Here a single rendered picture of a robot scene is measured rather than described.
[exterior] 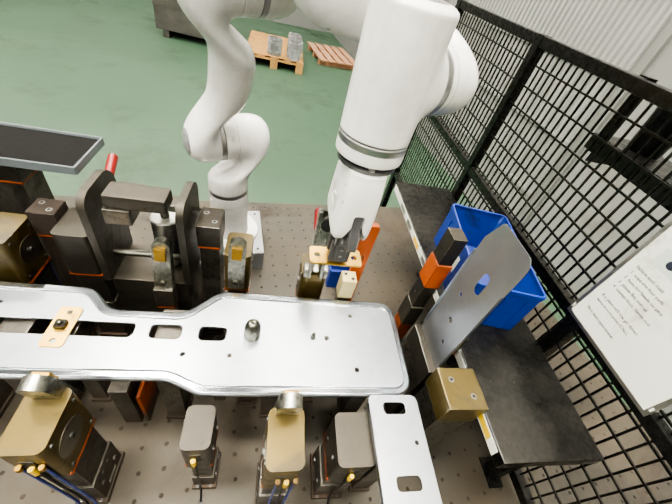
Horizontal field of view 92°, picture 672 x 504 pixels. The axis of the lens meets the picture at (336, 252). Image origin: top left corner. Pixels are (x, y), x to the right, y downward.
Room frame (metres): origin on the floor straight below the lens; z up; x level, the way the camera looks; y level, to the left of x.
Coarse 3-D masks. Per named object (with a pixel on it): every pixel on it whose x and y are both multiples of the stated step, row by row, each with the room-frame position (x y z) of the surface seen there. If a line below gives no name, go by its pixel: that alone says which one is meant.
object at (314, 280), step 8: (304, 256) 0.56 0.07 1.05; (304, 280) 0.50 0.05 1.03; (312, 280) 0.51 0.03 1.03; (320, 280) 0.51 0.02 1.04; (296, 288) 0.54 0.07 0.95; (304, 288) 0.50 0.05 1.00; (312, 288) 0.51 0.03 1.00; (320, 288) 0.52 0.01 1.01; (296, 296) 0.52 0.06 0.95; (304, 296) 0.51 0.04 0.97; (312, 296) 0.51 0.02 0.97
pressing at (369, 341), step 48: (0, 288) 0.29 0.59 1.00; (48, 288) 0.31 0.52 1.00; (0, 336) 0.21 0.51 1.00; (96, 336) 0.25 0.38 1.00; (144, 336) 0.28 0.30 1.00; (192, 336) 0.31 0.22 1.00; (240, 336) 0.34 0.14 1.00; (288, 336) 0.37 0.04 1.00; (336, 336) 0.40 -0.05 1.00; (384, 336) 0.44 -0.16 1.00; (192, 384) 0.22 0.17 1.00; (240, 384) 0.25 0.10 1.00; (288, 384) 0.27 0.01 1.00; (336, 384) 0.30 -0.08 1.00; (384, 384) 0.33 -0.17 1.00
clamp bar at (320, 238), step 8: (320, 208) 0.54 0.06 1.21; (320, 216) 0.52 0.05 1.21; (328, 216) 0.53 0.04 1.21; (320, 224) 0.52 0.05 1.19; (328, 224) 0.50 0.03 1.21; (320, 232) 0.53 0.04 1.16; (328, 232) 0.53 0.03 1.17; (320, 240) 0.53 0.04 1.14; (312, 264) 0.51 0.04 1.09; (320, 264) 0.53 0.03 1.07; (320, 272) 0.51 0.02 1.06
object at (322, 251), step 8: (312, 248) 0.38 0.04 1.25; (320, 248) 0.39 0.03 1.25; (312, 256) 0.36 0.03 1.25; (320, 256) 0.37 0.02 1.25; (352, 256) 0.39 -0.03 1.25; (328, 264) 0.36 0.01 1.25; (336, 264) 0.36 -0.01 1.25; (344, 264) 0.37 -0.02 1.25; (352, 264) 0.37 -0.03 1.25; (360, 264) 0.38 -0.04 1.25
